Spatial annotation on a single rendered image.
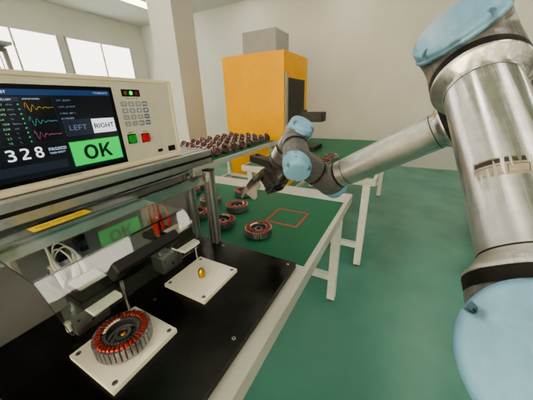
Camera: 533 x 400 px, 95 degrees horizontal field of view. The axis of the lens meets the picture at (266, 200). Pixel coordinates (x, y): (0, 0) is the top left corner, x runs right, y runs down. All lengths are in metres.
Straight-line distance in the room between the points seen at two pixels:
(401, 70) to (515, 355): 5.37
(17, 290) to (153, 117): 0.51
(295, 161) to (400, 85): 4.95
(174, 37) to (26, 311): 4.19
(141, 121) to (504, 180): 0.70
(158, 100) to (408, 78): 5.06
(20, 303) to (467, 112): 0.92
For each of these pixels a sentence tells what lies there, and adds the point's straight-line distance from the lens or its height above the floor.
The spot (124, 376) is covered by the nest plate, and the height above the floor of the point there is 0.78.
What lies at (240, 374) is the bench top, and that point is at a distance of 0.61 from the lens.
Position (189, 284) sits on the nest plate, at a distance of 0.77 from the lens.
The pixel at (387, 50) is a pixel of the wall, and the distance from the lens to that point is 5.59.
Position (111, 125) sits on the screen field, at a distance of 0.69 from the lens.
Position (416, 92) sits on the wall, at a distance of 5.51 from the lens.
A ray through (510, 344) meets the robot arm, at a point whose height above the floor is 1.10.
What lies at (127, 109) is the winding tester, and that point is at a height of 1.25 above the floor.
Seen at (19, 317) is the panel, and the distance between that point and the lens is 0.85.
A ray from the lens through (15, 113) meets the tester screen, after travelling 0.62.
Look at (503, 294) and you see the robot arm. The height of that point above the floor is 1.12.
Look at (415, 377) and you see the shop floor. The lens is 1.63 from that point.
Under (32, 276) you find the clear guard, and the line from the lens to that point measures 0.43.
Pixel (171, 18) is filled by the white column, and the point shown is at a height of 2.43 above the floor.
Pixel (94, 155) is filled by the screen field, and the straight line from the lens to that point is 0.67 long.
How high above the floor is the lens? 1.26
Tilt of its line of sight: 22 degrees down
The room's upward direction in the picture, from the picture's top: 2 degrees counter-clockwise
